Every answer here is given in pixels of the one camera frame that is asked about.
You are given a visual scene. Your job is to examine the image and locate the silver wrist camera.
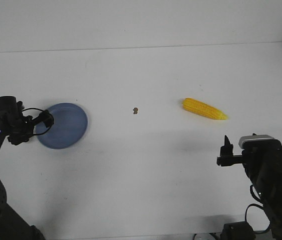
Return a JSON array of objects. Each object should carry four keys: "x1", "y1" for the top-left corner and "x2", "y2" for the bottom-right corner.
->
[{"x1": 238, "y1": 134, "x2": 275, "y2": 149}]

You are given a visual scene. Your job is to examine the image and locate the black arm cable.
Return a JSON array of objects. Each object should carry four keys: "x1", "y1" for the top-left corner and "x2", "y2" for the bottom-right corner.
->
[
  {"x1": 20, "y1": 107, "x2": 53, "y2": 137},
  {"x1": 244, "y1": 184, "x2": 282, "y2": 235}
]

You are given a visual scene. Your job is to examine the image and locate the blue round plate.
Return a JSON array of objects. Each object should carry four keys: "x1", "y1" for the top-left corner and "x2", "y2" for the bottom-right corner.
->
[{"x1": 35, "y1": 103, "x2": 88, "y2": 150}]

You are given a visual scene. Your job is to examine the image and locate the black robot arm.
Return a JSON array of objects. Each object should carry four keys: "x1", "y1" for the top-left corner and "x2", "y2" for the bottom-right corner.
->
[
  {"x1": 217, "y1": 134, "x2": 282, "y2": 240},
  {"x1": 0, "y1": 96, "x2": 54, "y2": 240}
]

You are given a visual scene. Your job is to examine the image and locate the small brown table stain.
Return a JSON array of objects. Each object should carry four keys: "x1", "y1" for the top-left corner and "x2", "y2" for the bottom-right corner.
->
[{"x1": 133, "y1": 107, "x2": 139, "y2": 115}]

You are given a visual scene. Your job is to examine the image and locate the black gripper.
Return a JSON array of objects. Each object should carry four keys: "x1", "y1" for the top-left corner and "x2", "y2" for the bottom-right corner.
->
[
  {"x1": 216, "y1": 135, "x2": 247, "y2": 167},
  {"x1": 7, "y1": 101, "x2": 54, "y2": 145}
]

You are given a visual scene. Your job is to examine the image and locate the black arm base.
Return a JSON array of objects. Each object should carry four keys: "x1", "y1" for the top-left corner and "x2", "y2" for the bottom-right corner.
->
[{"x1": 220, "y1": 221, "x2": 256, "y2": 240}]

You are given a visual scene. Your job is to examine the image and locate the yellow corn cob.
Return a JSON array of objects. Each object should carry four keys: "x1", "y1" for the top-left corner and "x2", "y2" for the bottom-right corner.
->
[{"x1": 182, "y1": 98, "x2": 229, "y2": 120}]

